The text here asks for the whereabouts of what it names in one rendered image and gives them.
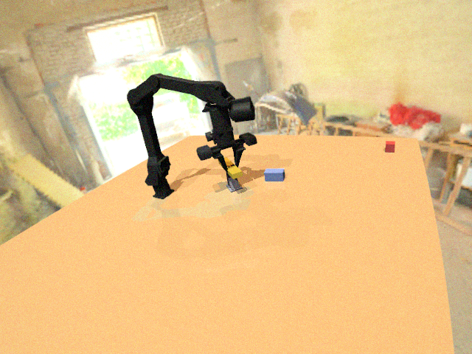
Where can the yellow bar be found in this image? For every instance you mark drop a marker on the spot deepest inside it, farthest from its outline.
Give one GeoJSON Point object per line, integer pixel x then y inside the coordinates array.
{"type": "Point", "coordinates": [233, 170]}

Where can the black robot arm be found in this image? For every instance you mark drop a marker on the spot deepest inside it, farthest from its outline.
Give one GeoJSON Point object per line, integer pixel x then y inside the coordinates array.
{"type": "Point", "coordinates": [140, 99]}

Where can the blue rectangular block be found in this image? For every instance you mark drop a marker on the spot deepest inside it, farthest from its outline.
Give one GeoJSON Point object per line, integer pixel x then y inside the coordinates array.
{"type": "Point", "coordinates": [274, 174]}

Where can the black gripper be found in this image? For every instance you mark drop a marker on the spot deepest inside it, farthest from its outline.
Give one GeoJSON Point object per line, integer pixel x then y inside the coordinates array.
{"type": "Point", "coordinates": [225, 139]}

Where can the small red block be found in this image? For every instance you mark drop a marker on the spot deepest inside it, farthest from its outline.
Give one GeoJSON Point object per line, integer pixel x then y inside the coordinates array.
{"type": "Point", "coordinates": [390, 147]}

